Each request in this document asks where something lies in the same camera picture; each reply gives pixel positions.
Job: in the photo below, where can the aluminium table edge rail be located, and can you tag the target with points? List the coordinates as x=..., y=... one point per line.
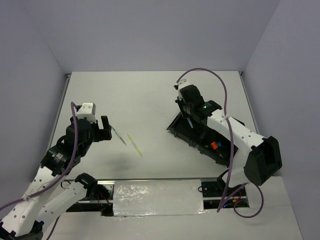
x=68, y=76

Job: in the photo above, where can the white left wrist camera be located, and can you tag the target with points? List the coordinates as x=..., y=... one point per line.
x=86, y=111

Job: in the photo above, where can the silver foil cover plate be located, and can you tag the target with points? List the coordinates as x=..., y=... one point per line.
x=157, y=198

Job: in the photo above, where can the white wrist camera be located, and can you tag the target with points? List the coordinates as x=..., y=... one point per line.
x=180, y=85
x=86, y=111

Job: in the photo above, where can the orange cap black highlighter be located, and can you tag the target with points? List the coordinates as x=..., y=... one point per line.
x=214, y=145

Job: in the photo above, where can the blue thin pen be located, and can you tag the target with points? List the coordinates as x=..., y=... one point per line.
x=190, y=123

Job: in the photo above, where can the yellow thin pen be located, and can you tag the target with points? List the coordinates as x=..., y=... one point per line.
x=135, y=146

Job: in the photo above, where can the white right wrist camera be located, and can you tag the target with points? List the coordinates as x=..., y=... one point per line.
x=180, y=85

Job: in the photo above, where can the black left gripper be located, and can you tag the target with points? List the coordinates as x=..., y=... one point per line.
x=105, y=133

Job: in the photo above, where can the black desk organizer tray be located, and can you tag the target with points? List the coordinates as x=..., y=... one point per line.
x=201, y=137

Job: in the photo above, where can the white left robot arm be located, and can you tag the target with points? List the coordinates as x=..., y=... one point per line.
x=34, y=211

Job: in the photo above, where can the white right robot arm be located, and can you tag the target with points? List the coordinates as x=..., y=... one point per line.
x=249, y=156

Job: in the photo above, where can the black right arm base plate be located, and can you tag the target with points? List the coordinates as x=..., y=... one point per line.
x=215, y=189

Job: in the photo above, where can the green thin pen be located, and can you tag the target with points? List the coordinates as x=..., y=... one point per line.
x=118, y=135

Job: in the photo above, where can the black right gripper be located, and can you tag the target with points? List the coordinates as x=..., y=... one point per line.
x=180, y=102

